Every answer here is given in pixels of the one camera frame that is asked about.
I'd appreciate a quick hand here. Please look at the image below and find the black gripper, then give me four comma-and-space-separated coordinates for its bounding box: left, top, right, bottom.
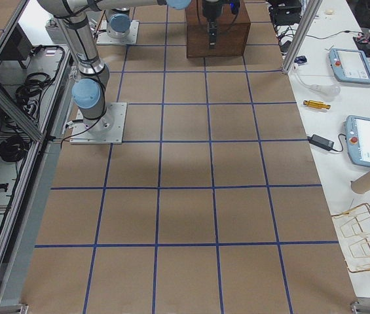
202, 0, 221, 48

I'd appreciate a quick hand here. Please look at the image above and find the dark wooden drawer cabinet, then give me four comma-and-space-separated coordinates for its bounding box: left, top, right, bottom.
185, 1, 251, 58

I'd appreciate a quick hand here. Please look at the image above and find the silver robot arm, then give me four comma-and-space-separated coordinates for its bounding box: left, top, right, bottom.
105, 7, 132, 39
39, 1, 191, 143

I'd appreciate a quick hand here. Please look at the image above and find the blue computer mouse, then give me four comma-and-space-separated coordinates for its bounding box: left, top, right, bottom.
294, 56, 307, 64

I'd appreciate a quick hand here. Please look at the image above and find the clear light bulb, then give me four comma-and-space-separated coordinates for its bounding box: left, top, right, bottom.
292, 63, 341, 97

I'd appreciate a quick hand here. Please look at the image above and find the far teach pendant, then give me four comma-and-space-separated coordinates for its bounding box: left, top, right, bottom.
328, 48, 370, 85

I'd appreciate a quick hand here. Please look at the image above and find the teach pendant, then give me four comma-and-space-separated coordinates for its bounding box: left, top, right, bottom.
344, 115, 370, 167
328, 48, 370, 85

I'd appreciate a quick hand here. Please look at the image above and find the black power adapter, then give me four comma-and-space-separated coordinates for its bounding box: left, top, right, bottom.
307, 134, 334, 151

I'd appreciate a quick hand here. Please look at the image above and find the near teach pendant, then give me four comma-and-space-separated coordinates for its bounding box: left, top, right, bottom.
344, 115, 370, 167

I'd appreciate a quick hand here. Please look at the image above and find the aluminium frame post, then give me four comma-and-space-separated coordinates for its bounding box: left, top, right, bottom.
282, 0, 322, 74

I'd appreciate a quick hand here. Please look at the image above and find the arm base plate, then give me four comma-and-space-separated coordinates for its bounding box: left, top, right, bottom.
96, 20, 139, 46
69, 103, 128, 145

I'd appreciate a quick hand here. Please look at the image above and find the gold wire rack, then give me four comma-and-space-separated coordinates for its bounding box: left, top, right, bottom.
332, 203, 370, 273

